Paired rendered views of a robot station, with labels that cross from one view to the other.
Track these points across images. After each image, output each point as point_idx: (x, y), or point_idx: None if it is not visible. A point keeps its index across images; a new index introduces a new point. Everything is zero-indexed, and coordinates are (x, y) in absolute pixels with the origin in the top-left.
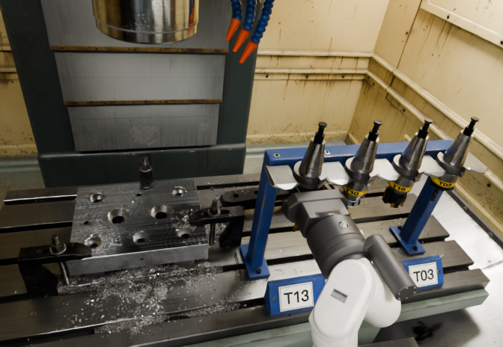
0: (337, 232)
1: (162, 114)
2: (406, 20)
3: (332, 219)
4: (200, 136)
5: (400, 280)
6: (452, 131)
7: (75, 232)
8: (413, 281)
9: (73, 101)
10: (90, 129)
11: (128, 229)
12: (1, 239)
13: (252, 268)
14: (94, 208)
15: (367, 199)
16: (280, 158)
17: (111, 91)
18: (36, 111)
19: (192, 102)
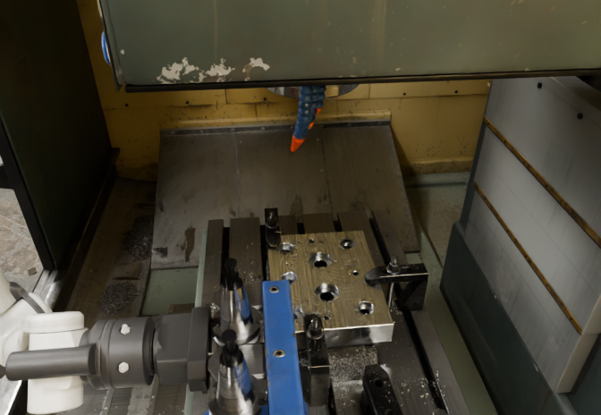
0: (118, 322)
1: (524, 275)
2: None
3: (139, 322)
4: (543, 354)
5: (21, 351)
6: None
7: (300, 236)
8: (12, 366)
9: (478, 185)
10: (478, 228)
11: (301, 268)
12: (324, 218)
13: (265, 411)
14: (332, 243)
15: None
16: (264, 291)
17: (500, 201)
18: (471, 178)
19: (551, 292)
